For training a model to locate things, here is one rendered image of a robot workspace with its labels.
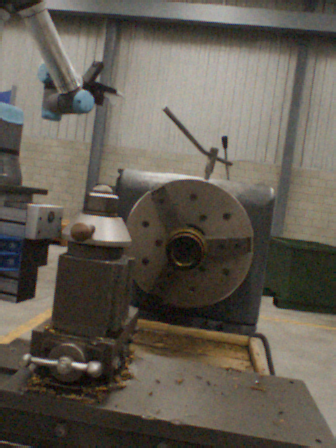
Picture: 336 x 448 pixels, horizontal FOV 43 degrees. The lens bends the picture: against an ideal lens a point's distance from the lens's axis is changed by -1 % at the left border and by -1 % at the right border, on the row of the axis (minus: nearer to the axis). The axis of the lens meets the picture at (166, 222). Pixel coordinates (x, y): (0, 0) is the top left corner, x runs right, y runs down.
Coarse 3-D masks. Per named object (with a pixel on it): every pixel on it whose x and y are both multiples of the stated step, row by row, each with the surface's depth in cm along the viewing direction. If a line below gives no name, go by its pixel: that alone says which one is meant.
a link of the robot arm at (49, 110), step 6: (48, 90) 147; (54, 90) 147; (48, 96) 147; (54, 96) 145; (42, 102) 148; (48, 102) 146; (54, 102) 144; (42, 108) 148; (48, 108) 147; (54, 108) 145; (42, 114) 148; (48, 114) 147; (54, 114) 148; (60, 114) 148; (48, 120) 153; (54, 120) 151; (60, 120) 151
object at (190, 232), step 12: (180, 228) 93; (192, 228) 93; (168, 240) 91; (180, 240) 88; (192, 240) 87; (204, 240) 93; (168, 252) 88; (204, 252) 90; (180, 264) 88; (192, 264) 88
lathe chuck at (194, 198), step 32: (192, 192) 102; (224, 192) 101; (128, 224) 104; (160, 224) 103; (192, 224) 102; (224, 224) 101; (128, 256) 104; (160, 256) 103; (224, 256) 102; (192, 288) 103; (224, 288) 102
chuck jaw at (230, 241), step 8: (208, 240) 94; (216, 240) 96; (224, 240) 96; (232, 240) 97; (240, 240) 97; (248, 240) 101; (208, 248) 94; (216, 248) 96; (224, 248) 96; (232, 248) 97; (240, 248) 98; (248, 248) 101
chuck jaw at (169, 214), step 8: (152, 192) 103; (160, 192) 99; (152, 200) 99; (160, 200) 99; (168, 200) 99; (160, 208) 99; (168, 208) 99; (176, 208) 101; (160, 216) 97; (168, 216) 97; (176, 216) 96; (168, 224) 96; (176, 224) 95; (184, 224) 97; (168, 232) 95
